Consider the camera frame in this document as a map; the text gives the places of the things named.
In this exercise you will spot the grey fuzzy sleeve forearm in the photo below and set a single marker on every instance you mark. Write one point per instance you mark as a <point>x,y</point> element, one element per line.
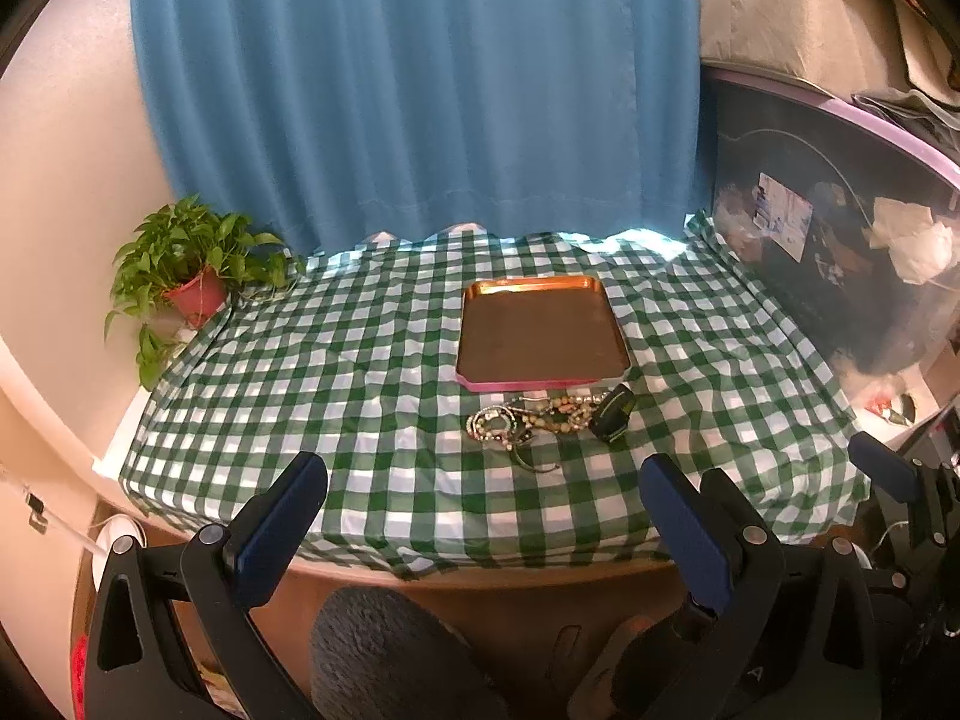
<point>377,654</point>

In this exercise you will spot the copper pink jewelry tray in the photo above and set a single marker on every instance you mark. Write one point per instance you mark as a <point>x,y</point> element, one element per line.
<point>538,333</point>

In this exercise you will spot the grey fabric cover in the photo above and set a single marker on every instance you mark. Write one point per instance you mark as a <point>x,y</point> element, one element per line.
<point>843,47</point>

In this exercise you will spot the white round floor object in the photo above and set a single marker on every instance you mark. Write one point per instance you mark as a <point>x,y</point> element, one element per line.
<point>114,527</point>

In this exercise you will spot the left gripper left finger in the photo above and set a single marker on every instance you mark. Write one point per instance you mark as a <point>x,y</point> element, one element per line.
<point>270,528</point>

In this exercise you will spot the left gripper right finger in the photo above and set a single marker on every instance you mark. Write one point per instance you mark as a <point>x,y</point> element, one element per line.
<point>691,529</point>

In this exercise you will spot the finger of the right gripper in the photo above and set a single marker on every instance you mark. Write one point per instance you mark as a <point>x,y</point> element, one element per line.
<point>884,467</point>

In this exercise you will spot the green white checkered tablecloth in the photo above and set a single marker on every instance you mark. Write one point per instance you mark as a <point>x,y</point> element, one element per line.
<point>356,363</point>

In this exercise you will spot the potted green plant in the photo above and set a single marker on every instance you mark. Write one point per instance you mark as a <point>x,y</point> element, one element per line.
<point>185,262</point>

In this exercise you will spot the clear plastic storage bin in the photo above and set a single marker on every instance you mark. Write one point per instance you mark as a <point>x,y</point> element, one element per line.
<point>851,223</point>

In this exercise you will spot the blue curtain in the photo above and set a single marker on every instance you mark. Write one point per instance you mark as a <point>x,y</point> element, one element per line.
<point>330,120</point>

